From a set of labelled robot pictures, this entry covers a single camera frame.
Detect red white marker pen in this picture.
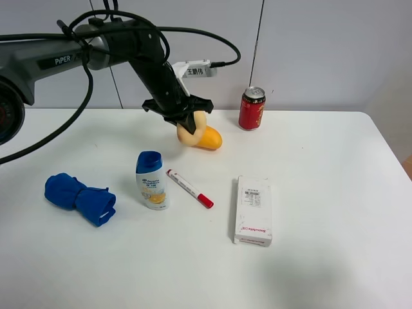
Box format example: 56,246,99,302
167,169,214,209

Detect red drink can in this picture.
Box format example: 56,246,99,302
238,86,266,131

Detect blue rolled cloth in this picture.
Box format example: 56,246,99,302
44,173,117,227

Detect black cable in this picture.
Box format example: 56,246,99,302
0,0,241,165

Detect white blue shampoo bottle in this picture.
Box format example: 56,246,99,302
136,151,169,211

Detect white cardboard box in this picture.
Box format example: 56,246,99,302
234,176,272,247

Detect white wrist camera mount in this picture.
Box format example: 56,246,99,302
172,59,218,97

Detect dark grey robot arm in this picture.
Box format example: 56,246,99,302
1,20,213,144

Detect yellow mango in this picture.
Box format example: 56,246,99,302
196,126,223,151

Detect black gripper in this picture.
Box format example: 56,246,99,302
142,62,214,135

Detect beige spotted potato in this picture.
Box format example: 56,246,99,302
176,111,207,147

